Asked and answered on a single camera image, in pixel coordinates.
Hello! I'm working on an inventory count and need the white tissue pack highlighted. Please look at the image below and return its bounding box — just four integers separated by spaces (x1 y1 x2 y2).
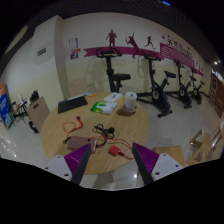
103 92 124 103

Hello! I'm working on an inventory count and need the brown wooden cabinet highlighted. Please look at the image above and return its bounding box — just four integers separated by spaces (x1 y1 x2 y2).
209 68 224 118

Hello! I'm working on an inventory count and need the green wet wipes pack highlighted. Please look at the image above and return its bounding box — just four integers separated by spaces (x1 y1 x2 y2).
89 101 118 116

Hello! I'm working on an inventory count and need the black exercise bike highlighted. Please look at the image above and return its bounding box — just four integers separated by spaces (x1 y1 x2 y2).
95 46 132 94
173 59 194 110
189 68 206 106
141 49 177 119

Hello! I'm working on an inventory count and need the magenta wall banner decal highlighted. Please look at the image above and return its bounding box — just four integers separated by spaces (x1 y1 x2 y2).
83 42 204 77

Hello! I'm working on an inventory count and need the black power cord with plug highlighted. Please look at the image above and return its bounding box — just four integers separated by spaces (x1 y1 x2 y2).
93 123 116 149

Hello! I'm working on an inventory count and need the light wooden chair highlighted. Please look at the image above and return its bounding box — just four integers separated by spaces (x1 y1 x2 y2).
199 124 224 166
189 129 205 149

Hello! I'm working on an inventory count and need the white wall poster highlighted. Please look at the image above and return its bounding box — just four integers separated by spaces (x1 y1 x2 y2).
68 37 80 51

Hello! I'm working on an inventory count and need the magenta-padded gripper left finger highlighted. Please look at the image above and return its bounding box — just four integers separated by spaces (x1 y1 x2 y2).
43 143 93 186

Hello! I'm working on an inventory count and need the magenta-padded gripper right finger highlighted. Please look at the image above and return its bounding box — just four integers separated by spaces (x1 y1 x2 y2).
131 142 184 186

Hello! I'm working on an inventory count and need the brown round coaster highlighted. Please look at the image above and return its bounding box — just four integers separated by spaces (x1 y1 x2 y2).
115 107 137 118

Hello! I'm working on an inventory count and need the brown chair with handle cutout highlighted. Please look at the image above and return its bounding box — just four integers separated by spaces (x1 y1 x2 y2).
25 96 51 133

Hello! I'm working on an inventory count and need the red cable with black ends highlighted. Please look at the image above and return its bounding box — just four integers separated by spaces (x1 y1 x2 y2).
61 115 84 145

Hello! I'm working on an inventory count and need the grey wall sign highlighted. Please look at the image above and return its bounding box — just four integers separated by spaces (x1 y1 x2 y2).
37 47 48 57

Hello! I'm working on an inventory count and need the purple orange wall poster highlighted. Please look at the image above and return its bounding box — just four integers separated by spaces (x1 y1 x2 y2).
69 49 82 61

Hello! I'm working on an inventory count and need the wooden stool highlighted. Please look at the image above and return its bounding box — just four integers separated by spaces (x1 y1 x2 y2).
153 144 186 168

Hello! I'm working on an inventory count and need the red charger block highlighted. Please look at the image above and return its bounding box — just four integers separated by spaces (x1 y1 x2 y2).
107 144 123 158

